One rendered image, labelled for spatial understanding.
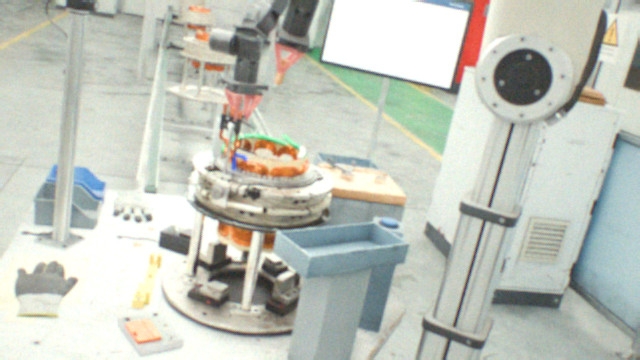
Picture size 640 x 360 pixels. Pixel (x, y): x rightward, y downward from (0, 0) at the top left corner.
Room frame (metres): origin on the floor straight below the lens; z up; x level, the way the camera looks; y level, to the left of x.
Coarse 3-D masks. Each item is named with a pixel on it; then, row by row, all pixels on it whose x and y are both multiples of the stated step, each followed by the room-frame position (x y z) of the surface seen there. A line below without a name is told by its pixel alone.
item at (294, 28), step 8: (288, 8) 1.30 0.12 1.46; (296, 8) 1.29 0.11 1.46; (280, 16) 1.36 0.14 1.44; (288, 16) 1.30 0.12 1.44; (296, 16) 1.29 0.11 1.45; (304, 16) 1.29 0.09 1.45; (312, 16) 1.30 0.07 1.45; (280, 24) 1.32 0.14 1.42; (288, 24) 1.30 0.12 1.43; (296, 24) 1.29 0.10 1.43; (304, 24) 1.29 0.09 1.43; (280, 32) 1.29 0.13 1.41; (288, 32) 1.30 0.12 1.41; (296, 32) 1.30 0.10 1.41; (304, 32) 1.30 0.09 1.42; (280, 40) 1.28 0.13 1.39; (288, 40) 1.28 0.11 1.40; (296, 40) 1.28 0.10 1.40; (304, 40) 1.30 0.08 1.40; (304, 48) 1.29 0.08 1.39
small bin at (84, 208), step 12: (48, 192) 1.63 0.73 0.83; (72, 192) 1.65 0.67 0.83; (84, 192) 1.66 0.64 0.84; (36, 204) 1.51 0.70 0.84; (48, 204) 1.51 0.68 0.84; (72, 204) 1.53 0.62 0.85; (84, 204) 1.66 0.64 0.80; (96, 204) 1.66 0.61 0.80; (36, 216) 1.51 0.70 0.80; (48, 216) 1.52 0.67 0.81; (72, 216) 1.53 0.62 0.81; (84, 216) 1.54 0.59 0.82; (96, 216) 1.56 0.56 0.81; (84, 228) 1.54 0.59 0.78
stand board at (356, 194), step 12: (324, 168) 1.58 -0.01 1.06; (336, 180) 1.50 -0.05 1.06; (348, 180) 1.52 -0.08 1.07; (360, 180) 1.54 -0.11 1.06; (372, 180) 1.56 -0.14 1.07; (336, 192) 1.44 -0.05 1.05; (348, 192) 1.44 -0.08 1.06; (360, 192) 1.45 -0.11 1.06; (372, 192) 1.46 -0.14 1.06; (384, 192) 1.48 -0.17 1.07; (396, 192) 1.50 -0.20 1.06
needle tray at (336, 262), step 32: (352, 224) 1.21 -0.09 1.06; (288, 256) 1.06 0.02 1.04; (320, 256) 1.03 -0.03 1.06; (352, 256) 1.08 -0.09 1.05; (384, 256) 1.13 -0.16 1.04; (320, 288) 1.09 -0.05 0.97; (352, 288) 1.11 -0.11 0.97; (320, 320) 1.07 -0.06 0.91; (352, 320) 1.12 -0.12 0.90; (288, 352) 1.13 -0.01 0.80; (320, 352) 1.08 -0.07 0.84
